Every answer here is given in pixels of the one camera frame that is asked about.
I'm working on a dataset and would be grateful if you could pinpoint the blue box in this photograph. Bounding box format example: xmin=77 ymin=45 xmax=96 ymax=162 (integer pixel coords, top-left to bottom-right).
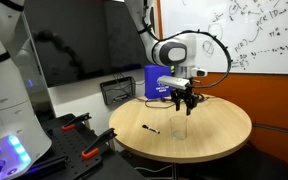
xmin=143 ymin=64 xmax=174 ymax=100

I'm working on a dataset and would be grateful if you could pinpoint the whiteboard with writing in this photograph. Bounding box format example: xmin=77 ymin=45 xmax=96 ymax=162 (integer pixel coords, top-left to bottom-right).
xmin=158 ymin=0 xmax=288 ymax=76

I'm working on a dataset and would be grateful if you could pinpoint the black whiteboard marker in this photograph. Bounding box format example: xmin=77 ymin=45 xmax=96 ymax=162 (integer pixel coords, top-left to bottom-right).
xmin=141 ymin=124 xmax=161 ymax=135

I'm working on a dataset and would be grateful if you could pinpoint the black clamp orange handle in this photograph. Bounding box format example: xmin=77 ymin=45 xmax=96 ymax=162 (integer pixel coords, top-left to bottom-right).
xmin=81 ymin=127 xmax=118 ymax=161
xmin=61 ymin=112 xmax=92 ymax=132

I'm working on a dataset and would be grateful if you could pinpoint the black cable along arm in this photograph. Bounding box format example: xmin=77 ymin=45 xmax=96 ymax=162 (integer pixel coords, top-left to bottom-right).
xmin=135 ymin=0 xmax=234 ymax=90

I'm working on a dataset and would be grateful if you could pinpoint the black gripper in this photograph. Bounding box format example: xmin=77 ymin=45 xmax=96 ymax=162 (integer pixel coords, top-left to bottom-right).
xmin=170 ymin=88 xmax=202 ymax=117

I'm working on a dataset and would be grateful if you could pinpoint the black perforated board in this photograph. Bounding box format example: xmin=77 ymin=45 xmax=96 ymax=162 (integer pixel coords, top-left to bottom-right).
xmin=17 ymin=113 xmax=145 ymax=180

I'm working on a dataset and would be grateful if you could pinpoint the black TV screen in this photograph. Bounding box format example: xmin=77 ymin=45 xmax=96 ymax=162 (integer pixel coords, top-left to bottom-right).
xmin=23 ymin=0 xmax=159 ymax=89

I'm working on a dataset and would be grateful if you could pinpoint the clear drinking glass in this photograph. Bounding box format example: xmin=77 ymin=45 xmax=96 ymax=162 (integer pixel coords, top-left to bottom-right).
xmin=170 ymin=115 xmax=188 ymax=141

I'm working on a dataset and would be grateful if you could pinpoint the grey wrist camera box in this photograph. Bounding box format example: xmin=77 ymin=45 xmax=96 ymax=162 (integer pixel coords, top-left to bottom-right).
xmin=156 ymin=75 xmax=192 ymax=91

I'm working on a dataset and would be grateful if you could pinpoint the metal table leg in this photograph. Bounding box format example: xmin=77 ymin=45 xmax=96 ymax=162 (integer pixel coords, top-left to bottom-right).
xmin=171 ymin=162 xmax=180 ymax=180

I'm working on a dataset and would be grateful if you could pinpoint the white cable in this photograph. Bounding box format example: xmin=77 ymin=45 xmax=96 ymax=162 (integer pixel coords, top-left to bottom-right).
xmin=133 ymin=164 xmax=174 ymax=175

